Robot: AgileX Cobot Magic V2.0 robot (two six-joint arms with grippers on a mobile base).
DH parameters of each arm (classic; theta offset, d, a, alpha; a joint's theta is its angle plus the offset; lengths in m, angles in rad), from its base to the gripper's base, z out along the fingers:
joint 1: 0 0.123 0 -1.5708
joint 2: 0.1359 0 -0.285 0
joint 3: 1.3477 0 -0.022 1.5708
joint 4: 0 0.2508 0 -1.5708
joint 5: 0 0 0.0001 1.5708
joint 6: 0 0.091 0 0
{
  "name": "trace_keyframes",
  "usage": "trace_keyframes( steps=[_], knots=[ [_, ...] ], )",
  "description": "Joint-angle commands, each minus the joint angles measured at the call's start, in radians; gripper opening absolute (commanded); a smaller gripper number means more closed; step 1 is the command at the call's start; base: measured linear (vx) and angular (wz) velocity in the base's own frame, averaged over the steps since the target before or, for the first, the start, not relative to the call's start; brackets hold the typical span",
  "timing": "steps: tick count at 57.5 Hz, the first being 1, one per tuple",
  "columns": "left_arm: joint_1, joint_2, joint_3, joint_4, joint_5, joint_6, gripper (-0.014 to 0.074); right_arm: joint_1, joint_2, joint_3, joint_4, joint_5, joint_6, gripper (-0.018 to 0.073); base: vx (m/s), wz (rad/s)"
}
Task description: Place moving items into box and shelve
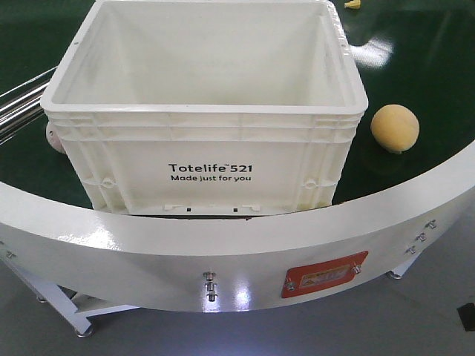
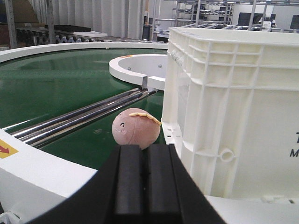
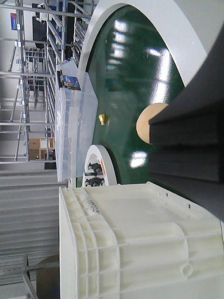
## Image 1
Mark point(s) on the white conveyor support leg frame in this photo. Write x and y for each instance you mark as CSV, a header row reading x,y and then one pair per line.
x,y
76,309

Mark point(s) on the orange warning label plate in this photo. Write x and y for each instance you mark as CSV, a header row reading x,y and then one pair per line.
x,y
320,276

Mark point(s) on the yellow-pink plush peach ball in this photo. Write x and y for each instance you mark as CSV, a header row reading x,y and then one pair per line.
x,y
395,128

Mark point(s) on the white curved conveyor rim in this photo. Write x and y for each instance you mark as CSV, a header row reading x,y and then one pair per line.
x,y
160,263

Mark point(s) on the white plastic Totelife crate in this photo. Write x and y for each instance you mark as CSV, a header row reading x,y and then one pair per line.
x,y
207,107

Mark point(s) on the black object on floor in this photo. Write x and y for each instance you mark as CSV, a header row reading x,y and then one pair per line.
x,y
467,316

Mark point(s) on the small yellow toy item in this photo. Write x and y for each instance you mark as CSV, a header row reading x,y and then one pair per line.
x,y
353,4

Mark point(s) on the chrome guide rail rods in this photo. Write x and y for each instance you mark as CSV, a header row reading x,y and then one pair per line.
x,y
21,105

